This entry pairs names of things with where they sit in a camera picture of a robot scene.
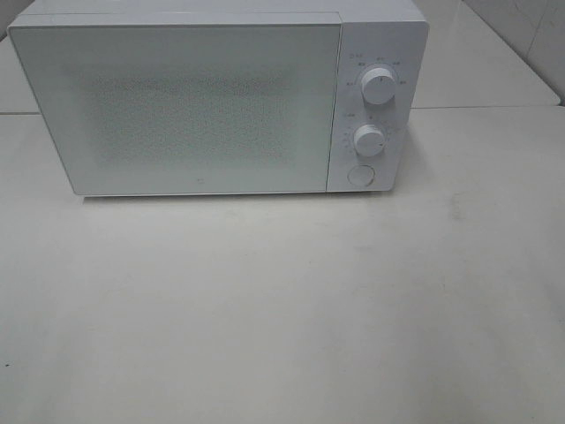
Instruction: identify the round white door button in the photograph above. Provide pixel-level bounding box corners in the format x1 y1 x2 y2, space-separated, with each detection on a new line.
348 164 375 187

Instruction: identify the white microwave knob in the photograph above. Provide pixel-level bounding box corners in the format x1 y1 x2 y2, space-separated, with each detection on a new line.
353 125 386 157
359 64 397 105

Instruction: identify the white microwave oven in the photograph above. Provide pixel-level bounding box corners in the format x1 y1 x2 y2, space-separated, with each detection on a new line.
7 1 429 195

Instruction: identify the white microwave door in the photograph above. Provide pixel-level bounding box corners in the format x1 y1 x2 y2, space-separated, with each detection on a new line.
11 25 340 196

